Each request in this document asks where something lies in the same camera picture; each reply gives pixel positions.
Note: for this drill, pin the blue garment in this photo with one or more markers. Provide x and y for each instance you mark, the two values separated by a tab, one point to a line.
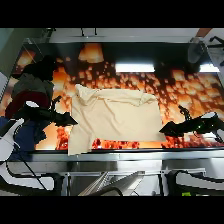
26	136

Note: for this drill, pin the black garment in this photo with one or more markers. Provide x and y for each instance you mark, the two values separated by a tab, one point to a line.
41	68

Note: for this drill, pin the silver frame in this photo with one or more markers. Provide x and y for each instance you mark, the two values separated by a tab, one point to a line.
116	156

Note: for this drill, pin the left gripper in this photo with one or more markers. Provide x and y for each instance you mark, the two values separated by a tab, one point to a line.
65	119

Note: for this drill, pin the dark red garment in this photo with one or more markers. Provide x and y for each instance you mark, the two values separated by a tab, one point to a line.
26	100

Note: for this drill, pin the grey garment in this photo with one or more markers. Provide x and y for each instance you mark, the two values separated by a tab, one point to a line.
31	85

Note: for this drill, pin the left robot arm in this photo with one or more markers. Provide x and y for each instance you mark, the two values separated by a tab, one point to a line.
8	138

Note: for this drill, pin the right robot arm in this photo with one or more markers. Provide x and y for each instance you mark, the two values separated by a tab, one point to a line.
210	121

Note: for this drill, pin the cream T-shirt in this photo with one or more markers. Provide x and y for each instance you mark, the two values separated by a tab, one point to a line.
113	113

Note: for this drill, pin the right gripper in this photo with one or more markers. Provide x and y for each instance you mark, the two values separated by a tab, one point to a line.
176	128

